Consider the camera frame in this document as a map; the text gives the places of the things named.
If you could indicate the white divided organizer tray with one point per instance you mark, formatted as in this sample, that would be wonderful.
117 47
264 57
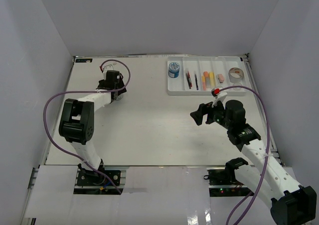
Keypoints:
218 65

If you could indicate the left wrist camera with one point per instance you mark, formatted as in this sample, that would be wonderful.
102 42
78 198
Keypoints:
106 67

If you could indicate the blue gel pen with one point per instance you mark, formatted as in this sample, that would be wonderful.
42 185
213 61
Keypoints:
196 80

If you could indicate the orange marker pen body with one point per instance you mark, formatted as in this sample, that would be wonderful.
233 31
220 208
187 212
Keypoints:
206 75

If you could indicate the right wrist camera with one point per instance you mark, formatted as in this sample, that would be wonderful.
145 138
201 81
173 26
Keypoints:
219 96

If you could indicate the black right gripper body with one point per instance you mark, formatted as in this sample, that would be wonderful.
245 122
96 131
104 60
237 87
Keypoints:
218 114

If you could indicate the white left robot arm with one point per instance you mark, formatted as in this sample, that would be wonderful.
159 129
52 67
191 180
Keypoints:
78 117

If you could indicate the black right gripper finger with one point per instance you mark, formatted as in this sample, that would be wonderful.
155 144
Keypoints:
204 108
197 116

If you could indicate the large clear tape roll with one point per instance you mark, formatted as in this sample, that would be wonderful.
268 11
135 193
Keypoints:
236 75

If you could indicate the small clear tape roll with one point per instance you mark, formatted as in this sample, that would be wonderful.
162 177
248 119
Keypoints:
237 87

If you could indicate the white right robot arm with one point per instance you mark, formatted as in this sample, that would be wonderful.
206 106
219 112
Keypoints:
290 203

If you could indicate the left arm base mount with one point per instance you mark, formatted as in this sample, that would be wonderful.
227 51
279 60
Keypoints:
89 182

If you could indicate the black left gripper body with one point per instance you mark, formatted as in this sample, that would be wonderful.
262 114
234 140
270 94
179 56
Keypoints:
120 84

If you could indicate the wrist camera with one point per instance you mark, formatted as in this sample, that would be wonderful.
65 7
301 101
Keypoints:
106 67
219 96

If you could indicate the pink correction tape dispenser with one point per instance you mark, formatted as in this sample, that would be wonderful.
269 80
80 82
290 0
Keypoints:
220 78

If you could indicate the orange capped pink highlighter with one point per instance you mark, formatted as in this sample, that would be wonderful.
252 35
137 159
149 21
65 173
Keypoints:
203 80

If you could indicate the blue jar with label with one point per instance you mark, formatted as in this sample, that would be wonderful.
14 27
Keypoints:
173 69

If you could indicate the red gel pen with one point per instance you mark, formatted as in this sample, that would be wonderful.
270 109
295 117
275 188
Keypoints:
186 77

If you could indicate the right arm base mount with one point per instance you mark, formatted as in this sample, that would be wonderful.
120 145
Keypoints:
222 182

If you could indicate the yellow highlighter in tray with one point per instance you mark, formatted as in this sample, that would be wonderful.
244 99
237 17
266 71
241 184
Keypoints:
212 80

